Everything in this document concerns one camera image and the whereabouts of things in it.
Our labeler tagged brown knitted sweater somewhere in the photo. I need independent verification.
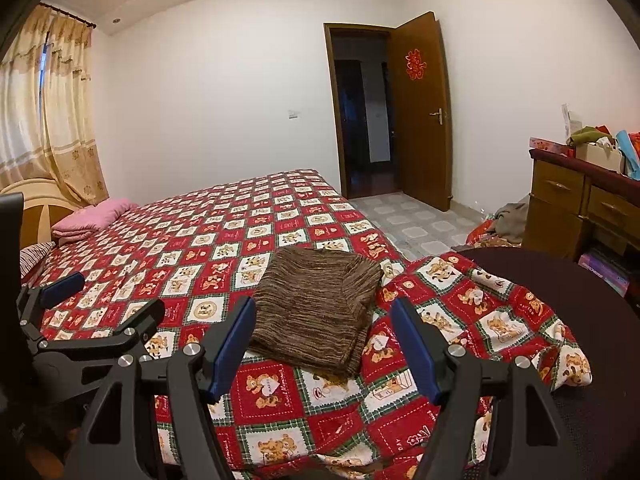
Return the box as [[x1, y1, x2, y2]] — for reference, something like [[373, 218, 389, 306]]
[[247, 247, 385, 378]]

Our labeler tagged blue cloth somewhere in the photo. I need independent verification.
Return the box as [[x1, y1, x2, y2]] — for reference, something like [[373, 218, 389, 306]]
[[615, 130, 640, 181]]

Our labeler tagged flat red box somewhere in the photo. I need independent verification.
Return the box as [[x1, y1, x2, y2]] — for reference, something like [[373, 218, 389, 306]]
[[529, 136, 576, 157]]

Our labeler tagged dark curtain rod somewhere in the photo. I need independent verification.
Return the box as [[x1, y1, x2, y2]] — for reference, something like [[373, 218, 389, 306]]
[[39, 2, 97, 28]]

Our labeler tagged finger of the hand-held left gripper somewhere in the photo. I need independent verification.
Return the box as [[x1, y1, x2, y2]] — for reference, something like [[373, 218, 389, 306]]
[[35, 300, 167, 357], [15, 272, 86, 353]]

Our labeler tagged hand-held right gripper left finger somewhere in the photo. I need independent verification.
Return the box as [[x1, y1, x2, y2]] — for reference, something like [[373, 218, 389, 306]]
[[65, 296, 258, 480]]

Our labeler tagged brown wooden door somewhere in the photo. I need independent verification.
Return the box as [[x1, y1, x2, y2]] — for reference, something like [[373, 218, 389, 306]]
[[392, 11, 453, 212]]

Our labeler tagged red plastic bag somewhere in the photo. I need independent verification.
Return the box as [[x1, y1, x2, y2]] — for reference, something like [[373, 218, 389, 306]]
[[465, 217, 501, 247]]

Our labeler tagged cream wooden headboard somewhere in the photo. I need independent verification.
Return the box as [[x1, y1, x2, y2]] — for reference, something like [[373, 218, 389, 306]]
[[0, 176, 83, 251]]

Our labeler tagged white paper sheet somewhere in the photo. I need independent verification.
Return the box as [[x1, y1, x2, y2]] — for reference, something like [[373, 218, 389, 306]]
[[560, 103, 583, 137]]

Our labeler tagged purple flat box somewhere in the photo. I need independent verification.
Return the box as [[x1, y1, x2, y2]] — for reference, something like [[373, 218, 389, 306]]
[[577, 250, 632, 297]]

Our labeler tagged green cloth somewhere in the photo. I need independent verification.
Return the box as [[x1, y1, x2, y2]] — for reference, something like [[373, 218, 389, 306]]
[[566, 125, 613, 148]]

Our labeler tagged brown door frame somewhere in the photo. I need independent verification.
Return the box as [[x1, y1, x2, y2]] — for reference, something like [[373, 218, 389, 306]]
[[323, 22, 396, 200]]

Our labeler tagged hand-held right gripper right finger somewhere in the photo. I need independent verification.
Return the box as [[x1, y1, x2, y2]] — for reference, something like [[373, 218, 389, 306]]
[[389, 298, 576, 480]]

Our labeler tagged striped pillow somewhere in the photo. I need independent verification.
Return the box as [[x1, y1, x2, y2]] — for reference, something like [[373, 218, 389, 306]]
[[19, 241, 57, 286]]

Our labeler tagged red printed bed sheet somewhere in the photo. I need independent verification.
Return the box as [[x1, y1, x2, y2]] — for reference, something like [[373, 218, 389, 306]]
[[20, 169, 593, 473]]

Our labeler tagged brown wooden dresser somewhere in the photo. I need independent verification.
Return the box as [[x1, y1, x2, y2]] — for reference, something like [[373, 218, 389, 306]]
[[522, 147, 640, 261]]

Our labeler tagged pink folded blanket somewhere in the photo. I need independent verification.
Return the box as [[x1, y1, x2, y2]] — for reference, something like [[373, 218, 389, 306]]
[[51, 198, 133, 240]]

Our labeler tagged cardboard box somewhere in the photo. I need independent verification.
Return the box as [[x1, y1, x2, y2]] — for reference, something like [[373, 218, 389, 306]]
[[574, 141, 625, 175]]

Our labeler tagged beige patterned curtain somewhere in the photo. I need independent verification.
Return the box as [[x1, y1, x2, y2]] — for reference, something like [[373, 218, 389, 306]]
[[0, 4, 111, 207]]

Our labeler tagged grey cloth on floor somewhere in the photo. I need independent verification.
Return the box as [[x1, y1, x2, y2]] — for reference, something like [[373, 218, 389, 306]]
[[492, 202, 528, 243]]

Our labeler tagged red paper door decoration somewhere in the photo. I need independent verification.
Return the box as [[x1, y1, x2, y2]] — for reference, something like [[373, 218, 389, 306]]
[[405, 49, 425, 81]]

